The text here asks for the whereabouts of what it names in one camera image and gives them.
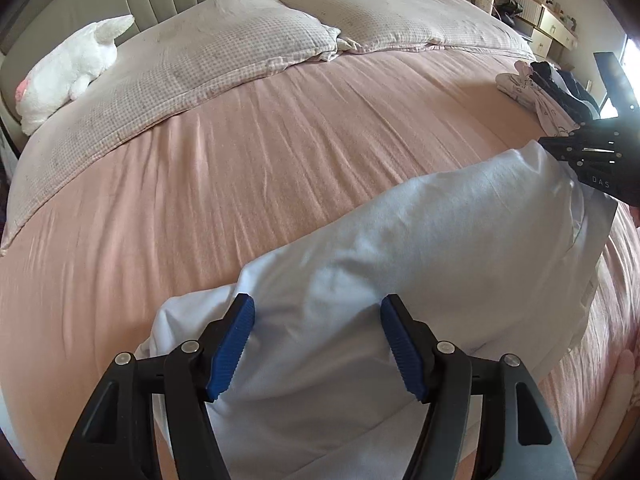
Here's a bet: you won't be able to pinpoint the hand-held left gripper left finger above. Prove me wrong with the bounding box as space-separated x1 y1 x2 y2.
54 292 256 480

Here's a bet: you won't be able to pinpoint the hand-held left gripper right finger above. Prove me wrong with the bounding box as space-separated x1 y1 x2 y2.
380 294 581 480

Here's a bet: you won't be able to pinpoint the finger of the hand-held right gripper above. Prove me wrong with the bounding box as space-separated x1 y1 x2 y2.
555 150 626 173
540 120 626 153

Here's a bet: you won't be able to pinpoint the white shirt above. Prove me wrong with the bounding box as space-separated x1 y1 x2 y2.
135 140 621 480

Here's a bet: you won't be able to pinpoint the navy shorts white stripes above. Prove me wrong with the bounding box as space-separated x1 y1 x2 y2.
530 60 601 123

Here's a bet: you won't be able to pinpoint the beige printed garment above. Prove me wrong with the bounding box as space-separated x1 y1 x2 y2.
495 60 583 136

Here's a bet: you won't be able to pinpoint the white dressing table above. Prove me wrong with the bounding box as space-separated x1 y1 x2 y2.
470 0 581 61

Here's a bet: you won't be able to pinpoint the row of cosmetic bottles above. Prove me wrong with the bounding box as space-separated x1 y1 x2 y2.
535 0 578 31

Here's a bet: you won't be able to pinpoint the beige checked pillow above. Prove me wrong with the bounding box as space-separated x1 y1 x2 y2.
0 0 343 256
274 0 536 61

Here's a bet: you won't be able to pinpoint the white rabbit plush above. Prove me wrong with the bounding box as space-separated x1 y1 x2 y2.
15 15 136 136

